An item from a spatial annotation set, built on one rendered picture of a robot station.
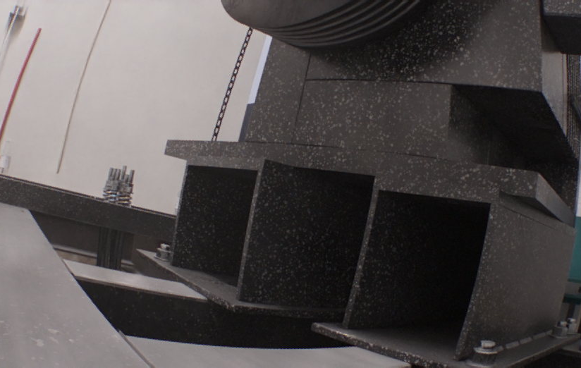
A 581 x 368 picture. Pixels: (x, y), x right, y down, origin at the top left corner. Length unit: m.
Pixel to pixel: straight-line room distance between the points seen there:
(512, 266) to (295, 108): 0.40
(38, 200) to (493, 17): 1.21
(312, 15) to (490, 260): 0.37
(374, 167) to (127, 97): 2.00
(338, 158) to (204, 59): 2.11
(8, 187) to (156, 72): 1.47
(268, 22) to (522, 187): 0.40
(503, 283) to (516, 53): 0.29
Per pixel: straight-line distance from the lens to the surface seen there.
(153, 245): 2.12
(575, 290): 1.49
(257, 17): 0.73
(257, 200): 0.73
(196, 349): 0.47
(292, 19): 0.67
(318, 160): 0.73
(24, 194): 1.39
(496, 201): 0.55
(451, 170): 0.61
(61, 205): 1.41
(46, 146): 2.44
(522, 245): 0.65
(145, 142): 2.59
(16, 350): 0.35
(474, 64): 0.64
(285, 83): 0.81
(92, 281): 0.68
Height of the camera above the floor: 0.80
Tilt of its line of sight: 3 degrees up
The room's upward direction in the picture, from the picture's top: 11 degrees clockwise
